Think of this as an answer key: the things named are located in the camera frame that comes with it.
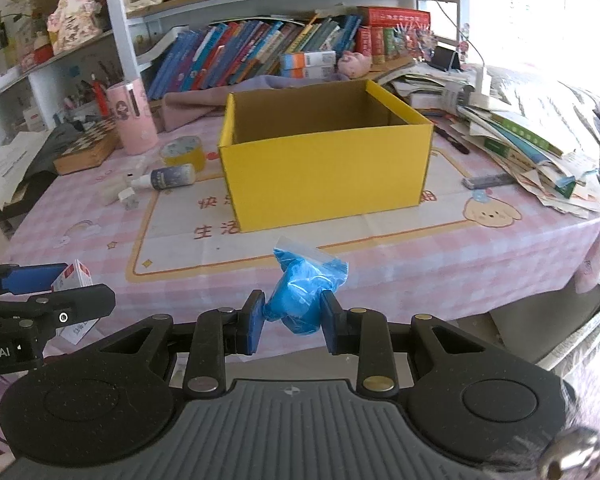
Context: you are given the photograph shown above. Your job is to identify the white bookshelf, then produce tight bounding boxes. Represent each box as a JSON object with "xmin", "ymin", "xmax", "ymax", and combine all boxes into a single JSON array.
[{"xmin": 0, "ymin": 0, "xmax": 461, "ymax": 146}]

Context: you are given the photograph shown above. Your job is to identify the yellow tape roll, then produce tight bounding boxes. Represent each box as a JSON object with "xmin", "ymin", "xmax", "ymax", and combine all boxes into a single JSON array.
[{"xmin": 159, "ymin": 136, "xmax": 206, "ymax": 173}]

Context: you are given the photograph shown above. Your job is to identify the flat red book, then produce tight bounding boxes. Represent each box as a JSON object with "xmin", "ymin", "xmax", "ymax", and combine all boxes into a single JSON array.
[{"xmin": 357, "ymin": 6, "xmax": 431, "ymax": 28}]

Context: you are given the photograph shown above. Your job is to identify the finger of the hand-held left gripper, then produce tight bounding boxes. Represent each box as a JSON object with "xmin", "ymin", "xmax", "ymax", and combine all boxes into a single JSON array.
[
  {"xmin": 0, "ymin": 260, "xmax": 70, "ymax": 297},
  {"xmin": 0, "ymin": 284, "xmax": 117, "ymax": 333}
]

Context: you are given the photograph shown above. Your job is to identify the purple cloth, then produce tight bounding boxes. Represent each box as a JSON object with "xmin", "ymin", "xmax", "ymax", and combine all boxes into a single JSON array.
[{"xmin": 161, "ymin": 74, "xmax": 351, "ymax": 133}]

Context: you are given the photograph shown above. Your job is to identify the brown cardboard sheet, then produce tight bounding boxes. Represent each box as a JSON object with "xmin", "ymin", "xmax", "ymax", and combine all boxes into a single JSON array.
[{"xmin": 370, "ymin": 57, "xmax": 416, "ymax": 83}]

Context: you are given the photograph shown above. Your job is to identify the white charger plug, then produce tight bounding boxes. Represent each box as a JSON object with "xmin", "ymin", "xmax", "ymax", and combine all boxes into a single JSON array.
[{"xmin": 117, "ymin": 187, "xmax": 141, "ymax": 211}]

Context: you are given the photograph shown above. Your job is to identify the row of blue children's books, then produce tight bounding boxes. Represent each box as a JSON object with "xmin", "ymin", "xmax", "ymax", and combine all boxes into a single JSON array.
[{"xmin": 142, "ymin": 15, "xmax": 363, "ymax": 101}]

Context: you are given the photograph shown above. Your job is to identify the white paper sheets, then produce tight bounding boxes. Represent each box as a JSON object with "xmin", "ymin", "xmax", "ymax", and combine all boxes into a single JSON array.
[{"xmin": 0, "ymin": 130, "xmax": 51, "ymax": 206}]

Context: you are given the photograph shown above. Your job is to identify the dark spray bottle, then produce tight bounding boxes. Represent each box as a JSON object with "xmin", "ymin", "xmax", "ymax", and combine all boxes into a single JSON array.
[{"xmin": 130, "ymin": 164, "xmax": 198, "ymax": 192}]

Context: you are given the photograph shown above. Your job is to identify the black phone on stand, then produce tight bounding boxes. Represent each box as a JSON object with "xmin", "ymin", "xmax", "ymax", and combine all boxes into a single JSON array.
[{"xmin": 432, "ymin": 45, "xmax": 463, "ymax": 72}]

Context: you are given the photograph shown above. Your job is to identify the dark grey cloth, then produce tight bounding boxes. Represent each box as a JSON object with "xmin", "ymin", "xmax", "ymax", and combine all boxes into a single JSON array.
[{"xmin": 25, "ymin": 122, "xmax": 83, "ymax": 176}]

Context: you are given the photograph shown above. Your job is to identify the yellow cardboard box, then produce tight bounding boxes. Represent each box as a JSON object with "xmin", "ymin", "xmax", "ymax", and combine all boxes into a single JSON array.
[{"xmin": 217, "ymin": 79, "xmax": 435, "ymax": 233}]

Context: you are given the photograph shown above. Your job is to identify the pink white doll plush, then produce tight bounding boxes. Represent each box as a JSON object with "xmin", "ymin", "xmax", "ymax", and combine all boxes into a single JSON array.
[{"xmin": 47, "ymin": 0, "xmax": 103, "ymax": 56}]

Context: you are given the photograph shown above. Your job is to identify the pink pig plush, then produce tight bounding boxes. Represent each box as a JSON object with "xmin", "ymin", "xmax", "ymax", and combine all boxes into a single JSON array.
[{"xmin": 336, "ymin": 51, "xmax": 373, "ymax": 81}]

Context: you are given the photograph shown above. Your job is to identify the wooden chess board box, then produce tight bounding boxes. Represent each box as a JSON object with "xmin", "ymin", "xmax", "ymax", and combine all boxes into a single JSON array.
[{"xmin": 52, "ymin": 122, "xmax": 121, "ymax": 176}]

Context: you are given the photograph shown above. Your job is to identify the colourful figure display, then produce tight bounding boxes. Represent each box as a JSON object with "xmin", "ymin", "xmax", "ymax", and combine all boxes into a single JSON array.
[{"xmin": 399, "ymin": 27, "xmax": 436, "ymax": 61}]

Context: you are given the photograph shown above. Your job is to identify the black pen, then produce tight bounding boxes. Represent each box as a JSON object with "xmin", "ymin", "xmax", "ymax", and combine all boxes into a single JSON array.
[{"xmin": 432, "ymin": 125, "xmax": 471, "ymax": 155}]

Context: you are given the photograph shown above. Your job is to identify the orange white carton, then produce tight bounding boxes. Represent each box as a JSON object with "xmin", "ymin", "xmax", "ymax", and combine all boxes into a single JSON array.
[
  {"xmin": 280, "ymin": 51, "xmax": 337, "ymax": 69},
  {"xmin": 280, "ymin": 66, "xmax": 337, "ymax": 80}
]

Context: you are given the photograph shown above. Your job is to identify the grey eraser stick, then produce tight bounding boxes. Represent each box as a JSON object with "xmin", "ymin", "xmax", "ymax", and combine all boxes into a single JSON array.
[{"xmin": 462, "ymin": 174, "xmax": 516, "ymax": 190}]

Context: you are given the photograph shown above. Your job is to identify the pink cylindrical container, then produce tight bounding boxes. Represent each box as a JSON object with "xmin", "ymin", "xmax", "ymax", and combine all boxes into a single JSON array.
[{"xmin": 105, "ymin": 79, "xmax": 160, "ymax": 156}]

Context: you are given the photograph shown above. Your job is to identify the white tissue pack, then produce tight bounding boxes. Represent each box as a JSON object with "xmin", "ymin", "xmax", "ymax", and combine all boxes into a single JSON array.
[{"xmin": 0, "ymin": 67, "xmax": 21, "ymax": 96}]

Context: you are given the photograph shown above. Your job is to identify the cluster of pens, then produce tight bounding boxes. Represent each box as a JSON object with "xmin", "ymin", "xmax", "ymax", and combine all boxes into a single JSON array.
[{"xmin": 65, "ymin": 60, "xmax": 111, "ymax": 121}]

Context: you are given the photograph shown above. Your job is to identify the blue plastic bag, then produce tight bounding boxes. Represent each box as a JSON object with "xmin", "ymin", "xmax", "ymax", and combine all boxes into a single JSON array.
[{"xmin": 264, "ymin": 236, "xmax": 350, "ymax": 335}]

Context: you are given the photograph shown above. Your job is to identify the white red label box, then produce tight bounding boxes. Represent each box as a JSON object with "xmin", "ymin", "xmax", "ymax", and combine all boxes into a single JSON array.
[{"xmin": 22, "ymin": 107, "xmax": 48, "ymax": 133}]

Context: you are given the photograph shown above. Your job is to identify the white rounded block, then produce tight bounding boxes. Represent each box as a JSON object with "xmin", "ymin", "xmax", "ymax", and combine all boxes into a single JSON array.
[{"xmin": 97, "ymin": 172, "xmax": 131, "ymax": 206}]

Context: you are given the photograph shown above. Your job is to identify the pile of papers and booklets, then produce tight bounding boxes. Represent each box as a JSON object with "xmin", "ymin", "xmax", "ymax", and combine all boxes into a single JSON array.
[{"xmin": 380, "ymin": 60, "xmax": 600, "ymax": 218}]

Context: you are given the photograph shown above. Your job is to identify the pink checked printed tablecloth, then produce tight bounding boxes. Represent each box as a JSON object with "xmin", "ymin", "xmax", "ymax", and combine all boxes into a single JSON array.
[{"xmin": 10, "ymin": 85, "xmax": 600, "ymax": 356}]

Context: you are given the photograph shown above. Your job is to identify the small red white carton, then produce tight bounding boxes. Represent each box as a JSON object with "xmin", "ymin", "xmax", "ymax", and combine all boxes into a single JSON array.
[{"xmin": 51, "ymin": 259, "xmax": 101, "ymax": 346}]

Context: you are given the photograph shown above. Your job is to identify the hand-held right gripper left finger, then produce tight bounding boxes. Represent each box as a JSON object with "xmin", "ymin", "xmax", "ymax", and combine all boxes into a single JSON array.
[{"xmin": 100, "ymin": 290, "xmax": 267, "ymax": 395}]

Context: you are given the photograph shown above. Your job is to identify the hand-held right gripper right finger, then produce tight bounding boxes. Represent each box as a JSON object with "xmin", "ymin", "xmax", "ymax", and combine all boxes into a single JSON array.
[{"xmin": 320, "ymin": 291, "xmax": 486, "ymax": 395}]

